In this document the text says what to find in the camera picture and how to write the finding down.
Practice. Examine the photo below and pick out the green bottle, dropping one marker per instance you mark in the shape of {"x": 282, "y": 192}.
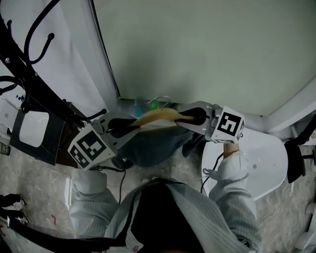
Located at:
{"x": 153, "y": 105}

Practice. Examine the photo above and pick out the black office chair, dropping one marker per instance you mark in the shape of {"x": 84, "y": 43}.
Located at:
{"x": 295, "y": 158}

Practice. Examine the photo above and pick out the teal bottle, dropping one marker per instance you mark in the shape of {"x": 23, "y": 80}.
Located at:
{"x": 136, "y": 108}

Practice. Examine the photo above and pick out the black framed box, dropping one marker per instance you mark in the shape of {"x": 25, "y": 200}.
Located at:
{"x": 47, "y": 150}

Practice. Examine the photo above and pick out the person's left forearm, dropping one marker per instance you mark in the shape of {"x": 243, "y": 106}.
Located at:
{"x": 91, "y": 197}

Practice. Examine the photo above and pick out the black metal coat rack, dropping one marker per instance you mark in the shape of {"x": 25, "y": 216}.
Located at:
{"x": 32, "y": 81}

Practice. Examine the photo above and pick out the black sneaker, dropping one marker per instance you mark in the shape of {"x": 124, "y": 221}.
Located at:
{"x": 14, "y": 215}
{"x": 12, "y": 198}

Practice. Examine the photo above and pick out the person's right forearm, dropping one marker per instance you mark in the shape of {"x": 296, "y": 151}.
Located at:
{"x": 234, "y": 187}

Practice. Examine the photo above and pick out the wooden clothes hanger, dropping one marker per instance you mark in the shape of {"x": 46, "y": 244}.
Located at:
{"x": 160, "y": 114}

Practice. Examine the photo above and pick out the dark grey clothing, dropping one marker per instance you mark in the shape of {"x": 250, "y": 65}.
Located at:
{"x": 153, "y": 145}

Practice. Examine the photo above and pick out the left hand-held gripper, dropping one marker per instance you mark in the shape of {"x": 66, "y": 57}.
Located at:
{"x": 90, "y": 145}

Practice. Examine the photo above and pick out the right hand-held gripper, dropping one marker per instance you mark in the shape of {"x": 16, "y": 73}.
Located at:
{"x": 228, "y": 124}

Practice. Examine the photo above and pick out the person's torso in grey cardigan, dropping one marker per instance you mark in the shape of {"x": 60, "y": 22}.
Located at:
{"x": 172, "y": 217}

